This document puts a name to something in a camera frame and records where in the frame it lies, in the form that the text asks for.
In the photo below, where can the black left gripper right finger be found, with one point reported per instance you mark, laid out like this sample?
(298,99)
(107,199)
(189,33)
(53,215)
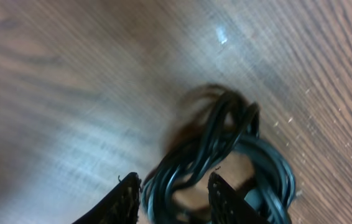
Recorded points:
(227,207)

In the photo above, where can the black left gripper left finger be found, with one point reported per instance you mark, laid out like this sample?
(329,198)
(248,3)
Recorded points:
(120,206)

